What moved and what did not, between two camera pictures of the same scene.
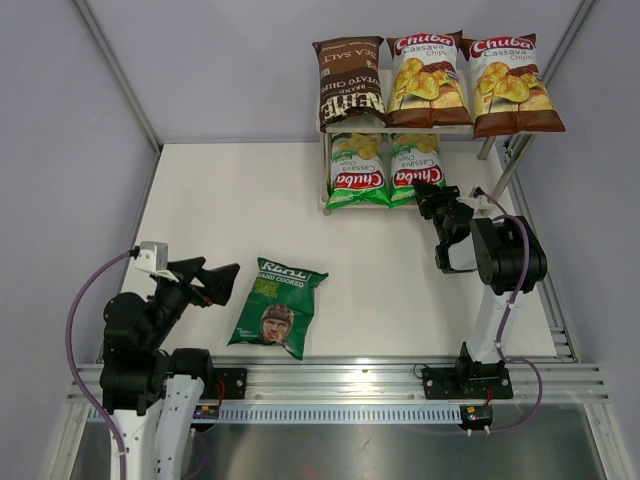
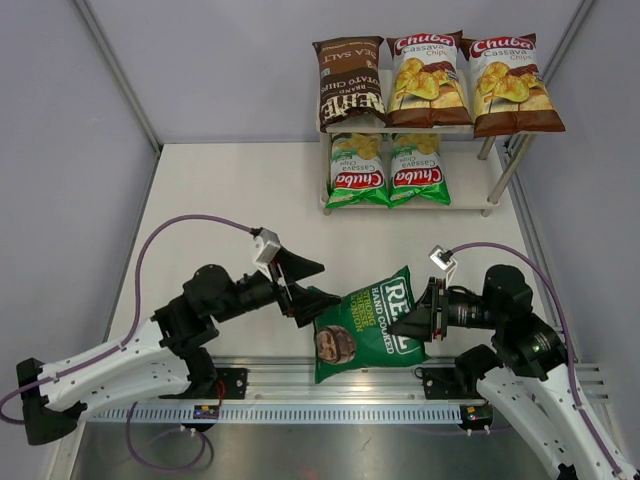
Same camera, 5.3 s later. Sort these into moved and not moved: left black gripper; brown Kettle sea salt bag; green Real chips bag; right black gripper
Moved: right black gripper; green Real chips bag; left black gripper
Not moved: brown Kettle sea salt bag
